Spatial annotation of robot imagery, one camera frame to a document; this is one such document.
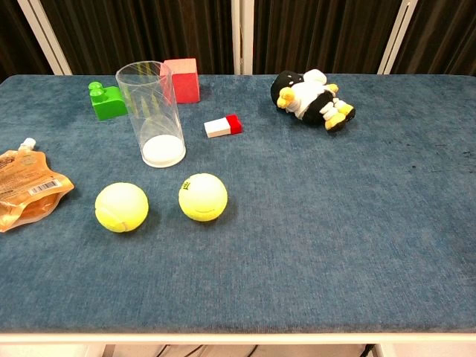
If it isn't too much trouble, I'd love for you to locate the yellow tennis ball black print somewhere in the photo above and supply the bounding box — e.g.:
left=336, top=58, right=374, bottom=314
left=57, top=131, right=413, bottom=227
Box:
left=178, top=173, right=228, bottom=222

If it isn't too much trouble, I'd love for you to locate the plain yellow tennis ball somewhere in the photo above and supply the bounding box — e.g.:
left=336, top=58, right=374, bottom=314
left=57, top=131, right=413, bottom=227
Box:
left=94, top=181, right=149, bottom=234

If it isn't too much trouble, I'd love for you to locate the clear plastic tube container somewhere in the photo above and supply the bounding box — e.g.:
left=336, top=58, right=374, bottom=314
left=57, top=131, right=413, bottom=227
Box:
left=115, top=60, right=187, bottom=169

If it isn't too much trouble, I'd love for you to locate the white and red block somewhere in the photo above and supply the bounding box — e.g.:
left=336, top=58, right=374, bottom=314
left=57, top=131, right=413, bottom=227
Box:
left=203, top=114, right=243, bottom=139

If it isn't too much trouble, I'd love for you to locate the blue fabric table cover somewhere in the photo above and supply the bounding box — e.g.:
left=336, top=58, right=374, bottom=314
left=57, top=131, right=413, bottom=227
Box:
left=0, top=74, right=476, bottom=334

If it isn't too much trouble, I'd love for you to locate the red foam cube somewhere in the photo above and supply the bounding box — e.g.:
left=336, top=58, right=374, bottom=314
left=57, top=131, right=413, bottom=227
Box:
left=159, top=57, right=202, bottom=105

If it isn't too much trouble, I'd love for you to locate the black white plush penguin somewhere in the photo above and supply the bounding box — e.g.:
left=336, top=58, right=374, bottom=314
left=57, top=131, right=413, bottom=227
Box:
left=270, top=68, right=356, bottom=133

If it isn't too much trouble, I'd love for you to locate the green toy building block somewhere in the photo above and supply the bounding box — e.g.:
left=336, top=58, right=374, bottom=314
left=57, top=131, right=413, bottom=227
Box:
left=88, top=80, right=129, bottom=122

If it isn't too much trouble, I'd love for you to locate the dark pleated curtain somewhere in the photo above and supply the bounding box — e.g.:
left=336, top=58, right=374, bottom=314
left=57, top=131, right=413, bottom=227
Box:
left=393, top=0, right=476, bottom=77
left=0, top=0, right=53, bottom=81
left=39, top=0, right=235, bottom=75
left=252, top=0, right=403, bottom=74

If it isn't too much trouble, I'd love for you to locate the orange spout pouch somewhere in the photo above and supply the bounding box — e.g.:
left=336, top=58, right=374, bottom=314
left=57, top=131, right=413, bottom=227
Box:
left=0, top=137, right=75, bottom=234

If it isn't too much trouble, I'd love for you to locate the white frame post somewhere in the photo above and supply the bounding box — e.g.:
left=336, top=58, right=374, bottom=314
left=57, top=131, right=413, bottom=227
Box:
left=376, top=0, right=416, bottom=75
left=230, top=0, right=256, bottom=74
left=16, top=0, right=73, bottom=76

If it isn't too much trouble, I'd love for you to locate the white table frame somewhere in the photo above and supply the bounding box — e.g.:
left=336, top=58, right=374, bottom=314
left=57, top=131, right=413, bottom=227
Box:
left=0, top=332, right=476, bottom=357

